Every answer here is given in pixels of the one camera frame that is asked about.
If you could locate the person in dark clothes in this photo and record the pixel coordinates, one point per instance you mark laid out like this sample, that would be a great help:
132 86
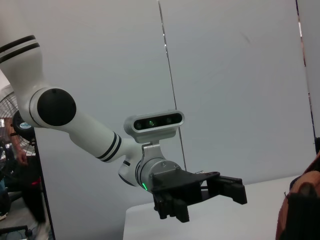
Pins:
32 190

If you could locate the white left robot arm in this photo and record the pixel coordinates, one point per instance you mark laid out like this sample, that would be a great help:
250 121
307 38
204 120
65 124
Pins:
85 130

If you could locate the black standing fan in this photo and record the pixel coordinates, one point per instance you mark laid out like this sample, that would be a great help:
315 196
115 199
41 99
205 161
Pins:
18 125

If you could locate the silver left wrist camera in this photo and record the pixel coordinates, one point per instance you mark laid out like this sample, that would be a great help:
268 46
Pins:
155 122

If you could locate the black office chair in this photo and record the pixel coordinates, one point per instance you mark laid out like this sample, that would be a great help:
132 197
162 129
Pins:
22 227

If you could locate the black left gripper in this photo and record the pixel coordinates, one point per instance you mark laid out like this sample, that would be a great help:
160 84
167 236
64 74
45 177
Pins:
180 185

